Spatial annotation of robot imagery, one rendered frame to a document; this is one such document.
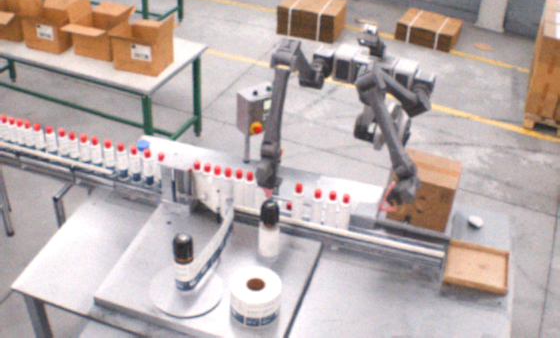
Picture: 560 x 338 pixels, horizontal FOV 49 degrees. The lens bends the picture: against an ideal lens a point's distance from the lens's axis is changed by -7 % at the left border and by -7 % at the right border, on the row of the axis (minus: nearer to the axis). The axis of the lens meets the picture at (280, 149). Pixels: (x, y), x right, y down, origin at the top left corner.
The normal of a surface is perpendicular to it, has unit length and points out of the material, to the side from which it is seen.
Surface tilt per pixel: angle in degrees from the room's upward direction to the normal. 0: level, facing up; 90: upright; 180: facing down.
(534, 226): 0
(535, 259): 0
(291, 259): 0
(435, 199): 90
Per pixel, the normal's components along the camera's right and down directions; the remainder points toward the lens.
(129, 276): 0.04, -0.83
